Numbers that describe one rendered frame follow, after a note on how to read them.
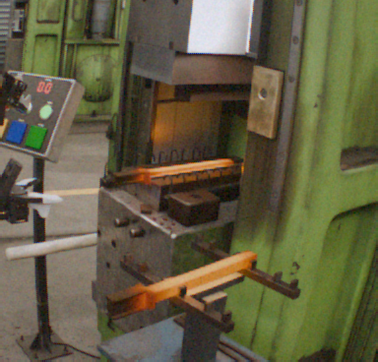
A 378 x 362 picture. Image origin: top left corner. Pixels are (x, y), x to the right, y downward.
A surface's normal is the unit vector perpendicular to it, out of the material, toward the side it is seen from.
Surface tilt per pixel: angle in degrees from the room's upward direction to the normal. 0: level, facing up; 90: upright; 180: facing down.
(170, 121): 90
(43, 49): 90
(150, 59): 90
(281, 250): 90
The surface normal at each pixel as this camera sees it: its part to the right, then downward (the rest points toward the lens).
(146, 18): -0.77, 0.11
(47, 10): 0.35, 0.30
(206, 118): 0.62, 0.29
